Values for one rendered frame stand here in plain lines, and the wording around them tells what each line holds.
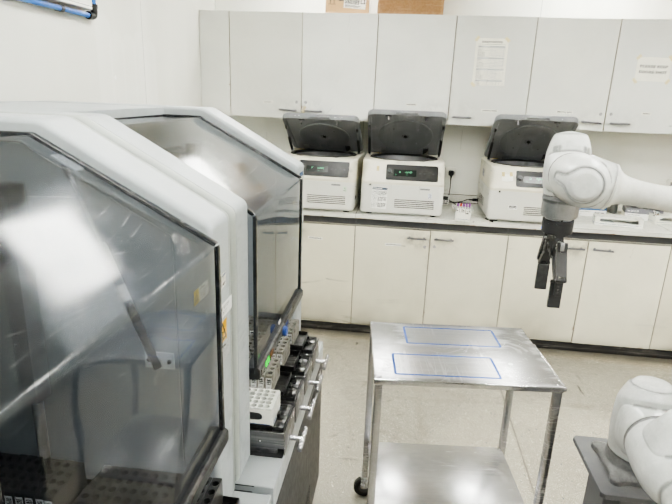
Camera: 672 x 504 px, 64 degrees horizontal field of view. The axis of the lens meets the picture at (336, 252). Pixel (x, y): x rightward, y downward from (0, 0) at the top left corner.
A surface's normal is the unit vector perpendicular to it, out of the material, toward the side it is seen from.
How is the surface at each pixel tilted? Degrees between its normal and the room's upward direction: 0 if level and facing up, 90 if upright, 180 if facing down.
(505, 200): 90
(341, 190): 90
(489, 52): 90
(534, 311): 90
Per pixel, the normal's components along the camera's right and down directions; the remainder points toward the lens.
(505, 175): -0.10, -0.26
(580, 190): -0.36, 0.22
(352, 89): -0.12, 0.28
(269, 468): 0.04, -0.96
